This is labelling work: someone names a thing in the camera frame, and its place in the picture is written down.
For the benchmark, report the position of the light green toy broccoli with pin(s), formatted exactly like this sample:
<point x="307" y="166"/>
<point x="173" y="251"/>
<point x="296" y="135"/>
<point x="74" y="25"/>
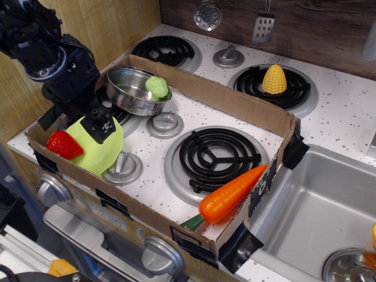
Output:
<point x="158" y="87"/>

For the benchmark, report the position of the brown cardboard fence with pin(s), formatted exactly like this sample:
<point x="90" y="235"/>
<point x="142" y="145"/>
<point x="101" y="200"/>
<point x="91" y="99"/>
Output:
<point x="213" y="250"/>

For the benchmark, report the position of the silver knob at back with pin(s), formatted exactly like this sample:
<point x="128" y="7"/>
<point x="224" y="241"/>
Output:
<point x="228" y="58"/>

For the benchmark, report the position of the back right black burner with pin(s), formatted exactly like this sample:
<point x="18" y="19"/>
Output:
<point x="300" y="98"/>

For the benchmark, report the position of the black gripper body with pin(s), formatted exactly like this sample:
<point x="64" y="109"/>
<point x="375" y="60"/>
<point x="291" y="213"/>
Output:
<point x="73" y="90"/>

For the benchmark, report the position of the silver knob by plate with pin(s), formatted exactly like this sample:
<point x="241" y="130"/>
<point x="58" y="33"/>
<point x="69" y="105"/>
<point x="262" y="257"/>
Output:
<point x="126" y="169"/>

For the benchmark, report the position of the orange toy carrot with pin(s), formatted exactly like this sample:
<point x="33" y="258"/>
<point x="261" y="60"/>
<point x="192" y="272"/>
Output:
<point x="218" y="204"/>

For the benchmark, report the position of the hanging silver strainer ladle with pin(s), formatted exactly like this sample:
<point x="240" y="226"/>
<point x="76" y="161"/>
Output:
<point x="207" y="15"/>

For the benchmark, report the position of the black burner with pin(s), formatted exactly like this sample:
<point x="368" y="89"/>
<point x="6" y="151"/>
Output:
<point x="203" y="160"/>
<point x="171" y="50"/>
<point x="117" y="113"/>
<point x="300" y="98"/>

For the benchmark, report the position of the front left black burner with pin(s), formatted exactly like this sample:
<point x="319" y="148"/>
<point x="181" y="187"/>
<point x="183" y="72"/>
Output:
<point x="117" y="113"/>

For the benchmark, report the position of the grey toy sink basin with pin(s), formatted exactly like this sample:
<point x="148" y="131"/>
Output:
<point x="325" y="204"/>

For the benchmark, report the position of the silver front knob left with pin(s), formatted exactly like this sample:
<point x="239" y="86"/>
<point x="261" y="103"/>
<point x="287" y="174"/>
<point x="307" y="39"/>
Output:
<point x="51" y="191"/>

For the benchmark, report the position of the red toy strawberry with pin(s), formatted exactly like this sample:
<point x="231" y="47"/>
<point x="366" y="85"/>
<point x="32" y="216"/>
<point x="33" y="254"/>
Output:
<point x="63" y="144"/>

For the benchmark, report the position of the silver oven door handle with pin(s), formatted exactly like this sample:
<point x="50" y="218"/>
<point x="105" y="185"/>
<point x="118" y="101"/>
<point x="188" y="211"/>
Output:
<point x="108" y="248"/>

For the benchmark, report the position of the silver knob inside fence centre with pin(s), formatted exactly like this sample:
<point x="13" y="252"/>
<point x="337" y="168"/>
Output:
<point x="166" y="125"/>

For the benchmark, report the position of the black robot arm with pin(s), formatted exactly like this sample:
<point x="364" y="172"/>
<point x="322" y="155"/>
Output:
<point x="31" y="34"/>

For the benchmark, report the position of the light green plastic plate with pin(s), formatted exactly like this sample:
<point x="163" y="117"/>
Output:
<point x="96" y="158"/>

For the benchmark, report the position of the hanging silver slotted spatula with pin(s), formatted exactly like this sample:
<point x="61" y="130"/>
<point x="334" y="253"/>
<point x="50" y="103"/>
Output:
<point x="264" y="25"/>

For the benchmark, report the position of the small steel pan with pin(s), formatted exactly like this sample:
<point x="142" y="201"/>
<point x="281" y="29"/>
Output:
<point x="126" y="89"/>

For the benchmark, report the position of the yellow toy corn cob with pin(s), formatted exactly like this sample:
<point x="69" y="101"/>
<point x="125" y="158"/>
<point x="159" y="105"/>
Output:
<point x="274" y="81"/>

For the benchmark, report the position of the front right black burner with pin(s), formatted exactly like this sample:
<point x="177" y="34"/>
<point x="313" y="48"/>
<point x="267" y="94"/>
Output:
<point x="203" y="160"/>

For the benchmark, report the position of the back left black burner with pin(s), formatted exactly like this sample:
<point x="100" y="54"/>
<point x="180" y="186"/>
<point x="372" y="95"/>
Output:
<point x="171" y="50"/>

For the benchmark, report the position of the silver pot in sink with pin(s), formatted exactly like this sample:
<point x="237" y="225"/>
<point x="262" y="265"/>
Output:
<point x="350" y="264"/>

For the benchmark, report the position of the orange object bottom left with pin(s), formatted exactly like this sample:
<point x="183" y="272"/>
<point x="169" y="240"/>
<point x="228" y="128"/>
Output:
<point x="61" y="267"/>

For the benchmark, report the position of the silver front knob right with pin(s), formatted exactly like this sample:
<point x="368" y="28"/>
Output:
<point x="159" y="257"/>

